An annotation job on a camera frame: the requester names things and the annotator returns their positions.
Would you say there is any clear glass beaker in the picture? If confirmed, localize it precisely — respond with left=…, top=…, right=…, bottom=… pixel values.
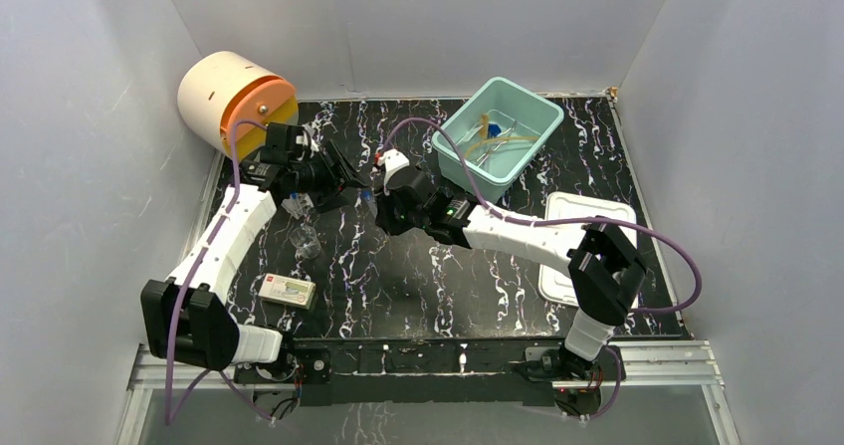
left=289, top=224, right=321, bottom=260

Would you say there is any amber rubber tube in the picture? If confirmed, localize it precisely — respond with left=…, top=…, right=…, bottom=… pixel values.
left=465, top=113, right=539, bottom=156

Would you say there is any white red slide box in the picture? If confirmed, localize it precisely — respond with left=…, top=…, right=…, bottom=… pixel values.
left=258, top=274, right=317, bottom=310

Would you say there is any mint green plastic bin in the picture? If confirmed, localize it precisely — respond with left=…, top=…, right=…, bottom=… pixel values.
left=432, top=77, right=564, bottom=202

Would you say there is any white plastic bin lid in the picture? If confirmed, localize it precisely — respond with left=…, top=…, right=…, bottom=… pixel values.
left=537, top=191, right=638, bottom=310

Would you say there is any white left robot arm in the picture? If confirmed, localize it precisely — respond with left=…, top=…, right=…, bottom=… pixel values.
left=140, top=122, right=369, bottom=381

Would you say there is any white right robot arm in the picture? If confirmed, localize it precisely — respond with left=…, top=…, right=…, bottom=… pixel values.
left=374, top=166, right=648, bottom=380

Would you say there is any white orange cylinder drum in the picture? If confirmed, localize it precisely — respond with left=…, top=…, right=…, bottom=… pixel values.
left=177, top=51, right=299, bottom=159

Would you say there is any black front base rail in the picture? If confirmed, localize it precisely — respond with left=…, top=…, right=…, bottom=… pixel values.
left=233, top=336, right=630, bottom=407

